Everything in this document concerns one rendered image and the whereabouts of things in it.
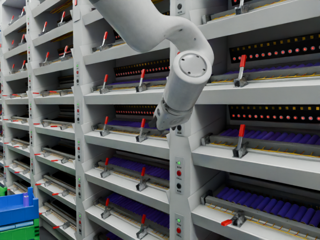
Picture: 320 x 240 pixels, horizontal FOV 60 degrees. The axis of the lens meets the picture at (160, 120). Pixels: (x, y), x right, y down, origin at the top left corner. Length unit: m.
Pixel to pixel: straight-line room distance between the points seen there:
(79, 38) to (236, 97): 0.94
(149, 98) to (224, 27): 0.37
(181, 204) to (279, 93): 0.48
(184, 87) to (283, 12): 0.32
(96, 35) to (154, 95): 0.62
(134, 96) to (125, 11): 0.61
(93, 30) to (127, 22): 0.99
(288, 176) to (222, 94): 0.28
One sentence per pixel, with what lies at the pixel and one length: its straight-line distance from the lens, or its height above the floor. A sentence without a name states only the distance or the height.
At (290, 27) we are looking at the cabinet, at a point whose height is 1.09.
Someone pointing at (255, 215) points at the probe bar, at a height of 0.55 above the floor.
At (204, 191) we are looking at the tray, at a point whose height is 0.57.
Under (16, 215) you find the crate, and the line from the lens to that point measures 1.28.
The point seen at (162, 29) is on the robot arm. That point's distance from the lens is 0.56.
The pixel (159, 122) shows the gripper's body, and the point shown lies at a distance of 0.74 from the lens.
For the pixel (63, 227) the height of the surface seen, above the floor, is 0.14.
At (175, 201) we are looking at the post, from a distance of 0.98.
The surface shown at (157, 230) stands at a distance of 1.20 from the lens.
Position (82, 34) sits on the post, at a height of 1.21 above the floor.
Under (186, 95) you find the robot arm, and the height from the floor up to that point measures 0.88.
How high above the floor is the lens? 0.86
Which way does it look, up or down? 3 degrees down
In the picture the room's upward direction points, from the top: straight up
